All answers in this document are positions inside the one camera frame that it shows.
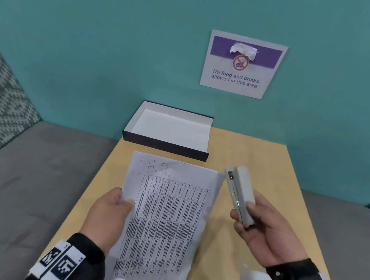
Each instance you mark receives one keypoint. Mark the person's left hand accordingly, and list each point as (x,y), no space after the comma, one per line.
(106,215)

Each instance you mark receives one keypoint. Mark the person's right hand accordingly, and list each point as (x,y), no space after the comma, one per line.
(270,237)

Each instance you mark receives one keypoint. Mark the white stapler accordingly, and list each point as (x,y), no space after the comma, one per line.
(243,196)

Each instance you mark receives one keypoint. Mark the printed white paper sheet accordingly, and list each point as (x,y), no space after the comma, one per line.
(164,221)

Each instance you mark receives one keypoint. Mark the dark box with white inside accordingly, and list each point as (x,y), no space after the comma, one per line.
(169,128)

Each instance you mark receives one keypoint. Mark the black left wristband with markers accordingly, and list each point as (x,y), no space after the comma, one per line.
(86,252)

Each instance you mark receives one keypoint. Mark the grey sofa seat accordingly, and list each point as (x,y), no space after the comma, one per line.
(22,201)
(351,245)

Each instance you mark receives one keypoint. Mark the crumpled white tape piece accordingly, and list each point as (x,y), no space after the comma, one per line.
(244,49)

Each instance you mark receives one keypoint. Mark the white and purple wall sign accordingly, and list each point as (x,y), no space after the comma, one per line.
(239,80)

